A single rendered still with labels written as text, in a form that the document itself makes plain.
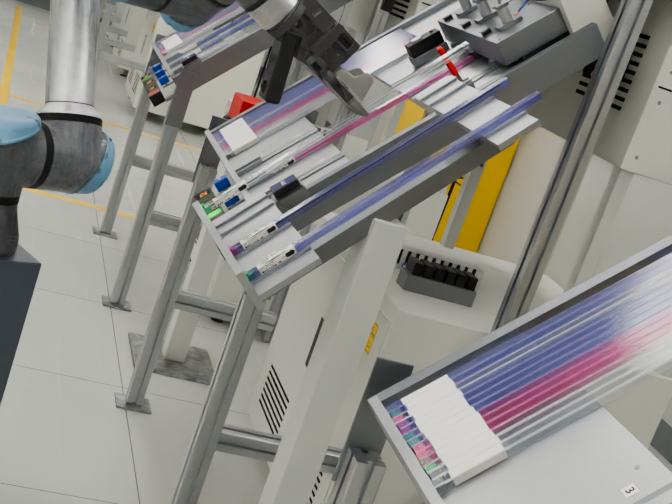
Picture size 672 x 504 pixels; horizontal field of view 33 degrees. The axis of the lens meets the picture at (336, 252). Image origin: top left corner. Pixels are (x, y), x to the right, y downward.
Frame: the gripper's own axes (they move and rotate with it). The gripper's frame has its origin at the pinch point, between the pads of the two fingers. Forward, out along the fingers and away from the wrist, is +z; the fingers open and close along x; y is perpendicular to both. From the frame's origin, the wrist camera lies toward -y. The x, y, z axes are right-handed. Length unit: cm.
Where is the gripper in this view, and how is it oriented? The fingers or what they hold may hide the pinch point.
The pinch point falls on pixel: (357, 112)
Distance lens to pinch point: 184.1
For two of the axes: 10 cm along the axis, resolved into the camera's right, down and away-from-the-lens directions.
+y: 7.0, -7.1, -0.3
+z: 6.5, 6.2, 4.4
